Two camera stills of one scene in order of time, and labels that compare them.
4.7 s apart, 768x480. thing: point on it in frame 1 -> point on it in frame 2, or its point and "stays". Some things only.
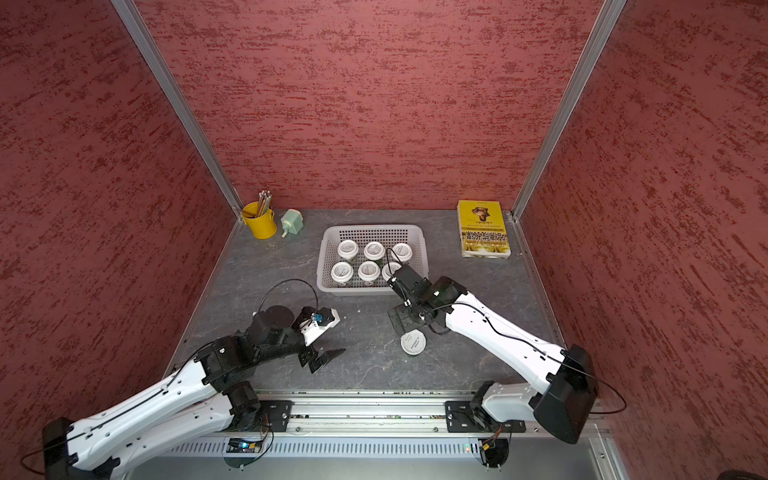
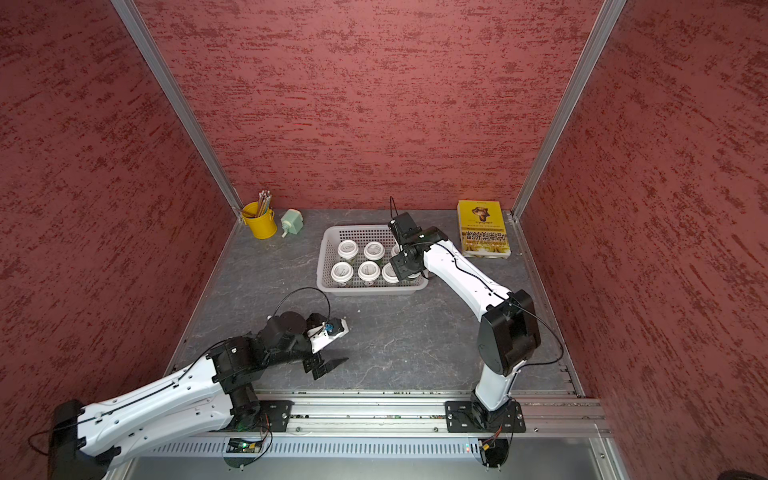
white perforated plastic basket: (359, 259) stays
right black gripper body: (408, 316) -> (405, 264)
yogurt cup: (347, 249) stays
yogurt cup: (374, 251) stays
